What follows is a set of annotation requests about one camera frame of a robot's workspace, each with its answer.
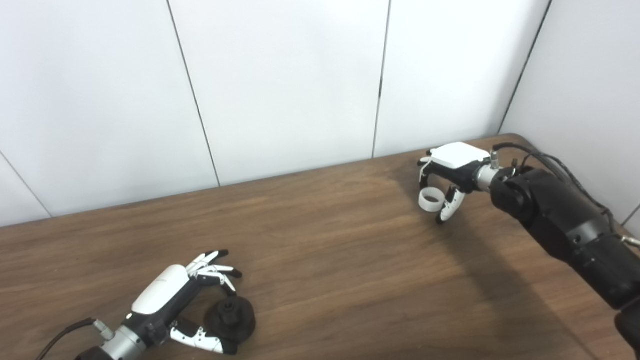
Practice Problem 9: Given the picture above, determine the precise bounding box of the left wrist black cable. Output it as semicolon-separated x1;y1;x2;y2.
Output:
34;318;116;360

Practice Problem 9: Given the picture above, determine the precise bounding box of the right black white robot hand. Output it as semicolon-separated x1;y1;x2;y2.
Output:
417;142;493;225

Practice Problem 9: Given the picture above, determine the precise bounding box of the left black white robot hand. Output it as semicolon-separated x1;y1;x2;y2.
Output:
122;250;243;356

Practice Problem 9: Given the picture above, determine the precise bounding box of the round black plastic part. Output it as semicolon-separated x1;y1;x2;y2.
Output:
207;296;257;345

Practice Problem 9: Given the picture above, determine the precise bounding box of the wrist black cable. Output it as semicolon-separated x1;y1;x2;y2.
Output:
34;318;116;360
491;143;640;248

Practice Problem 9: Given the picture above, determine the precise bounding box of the white plastic ring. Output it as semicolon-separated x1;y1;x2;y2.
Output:
418;186;446;211

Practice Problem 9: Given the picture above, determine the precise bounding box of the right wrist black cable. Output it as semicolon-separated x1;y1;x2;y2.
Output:
491;143;640;248

